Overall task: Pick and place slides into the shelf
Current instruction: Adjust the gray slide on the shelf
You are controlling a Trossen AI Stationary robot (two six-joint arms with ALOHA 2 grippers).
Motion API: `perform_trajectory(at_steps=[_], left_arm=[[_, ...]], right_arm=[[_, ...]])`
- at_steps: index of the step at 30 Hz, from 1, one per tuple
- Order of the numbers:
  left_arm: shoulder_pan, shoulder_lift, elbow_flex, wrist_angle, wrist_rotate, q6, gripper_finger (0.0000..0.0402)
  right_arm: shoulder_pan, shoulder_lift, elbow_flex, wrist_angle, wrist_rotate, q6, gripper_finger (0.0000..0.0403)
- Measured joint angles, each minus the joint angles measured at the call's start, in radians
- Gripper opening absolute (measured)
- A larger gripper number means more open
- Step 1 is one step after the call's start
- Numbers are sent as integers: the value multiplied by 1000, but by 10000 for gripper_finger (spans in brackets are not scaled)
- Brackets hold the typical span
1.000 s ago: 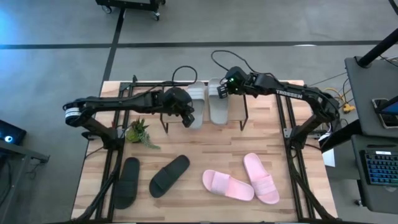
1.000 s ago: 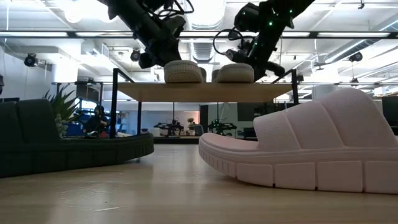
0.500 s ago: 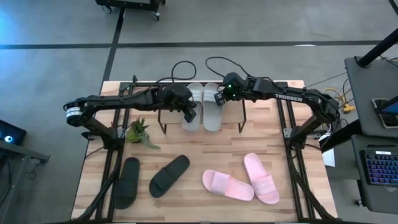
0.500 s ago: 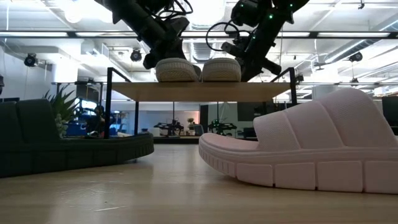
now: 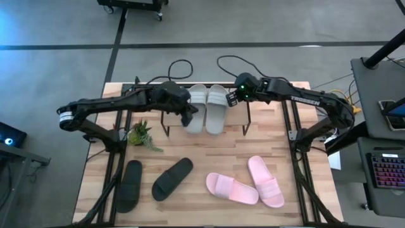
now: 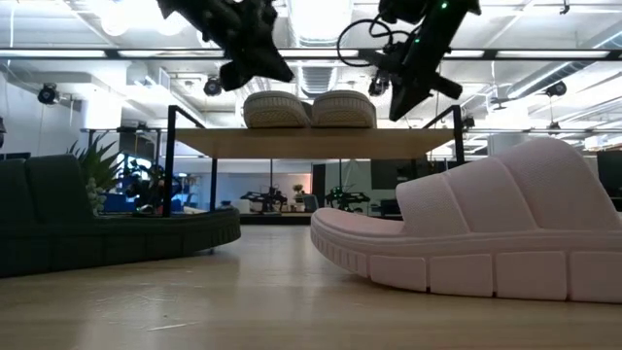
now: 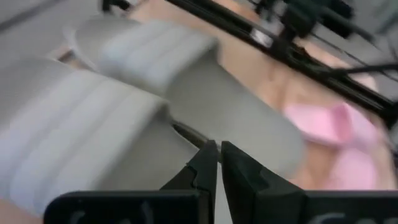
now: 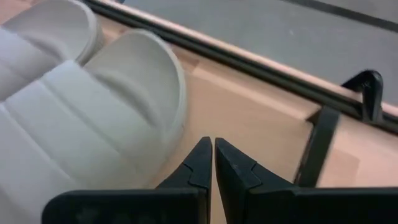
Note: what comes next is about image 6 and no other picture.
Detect black background robot station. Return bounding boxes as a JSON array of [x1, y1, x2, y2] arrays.
[[240, 186, 289, 215], [324, 186, 371, 214]]

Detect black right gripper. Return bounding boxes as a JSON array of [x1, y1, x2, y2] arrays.
[[378, 0, 482, 123]]

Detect black slide sandal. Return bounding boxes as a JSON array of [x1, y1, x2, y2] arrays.
[[0, 154, 242, 279]]

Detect pink slide sandal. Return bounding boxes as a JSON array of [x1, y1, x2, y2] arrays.
[[309, 137, 622, 304]]

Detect green potted succulent plant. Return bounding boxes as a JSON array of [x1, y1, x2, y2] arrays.
[[66, 133, 122, 218]]

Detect black ceiling spotlight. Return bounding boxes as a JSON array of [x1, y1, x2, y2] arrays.
[[544, 80, 569, 98], [202, 76, 224, 97], [367, 70, 393, 97], [37, 82, 62, 107]]

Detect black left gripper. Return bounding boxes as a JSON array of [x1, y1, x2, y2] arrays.
[[155, 0, 295, 92]]

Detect wooden shelf with black legs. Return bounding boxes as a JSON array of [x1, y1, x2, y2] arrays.
[[162, 104, 466, 219]]

